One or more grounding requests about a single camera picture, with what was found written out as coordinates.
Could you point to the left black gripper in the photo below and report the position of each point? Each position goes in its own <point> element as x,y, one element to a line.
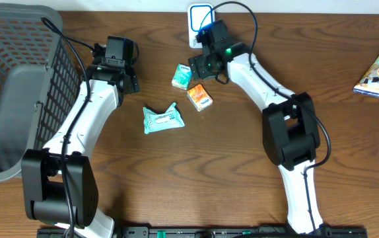
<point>132,83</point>

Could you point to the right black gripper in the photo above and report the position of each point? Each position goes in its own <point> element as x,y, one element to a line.
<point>197,66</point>

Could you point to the teal tissue pack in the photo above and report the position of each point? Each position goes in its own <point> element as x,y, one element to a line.
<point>182,77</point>

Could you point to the orange tissue pack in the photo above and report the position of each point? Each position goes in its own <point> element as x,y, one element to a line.
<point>199,97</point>

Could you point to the teal wet wipes pack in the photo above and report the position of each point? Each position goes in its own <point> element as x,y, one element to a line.
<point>154,122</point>

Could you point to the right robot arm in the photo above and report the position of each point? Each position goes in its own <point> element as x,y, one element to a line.
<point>289,129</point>

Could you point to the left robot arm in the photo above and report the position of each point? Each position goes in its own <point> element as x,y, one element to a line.
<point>58,181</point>

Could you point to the white barcode scanner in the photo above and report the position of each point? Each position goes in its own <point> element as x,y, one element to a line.
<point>199,15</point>

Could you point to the grey plastic mesh basket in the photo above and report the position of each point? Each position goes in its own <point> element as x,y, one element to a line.
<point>38,82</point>

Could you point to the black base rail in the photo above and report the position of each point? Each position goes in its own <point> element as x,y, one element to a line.
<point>263,231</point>

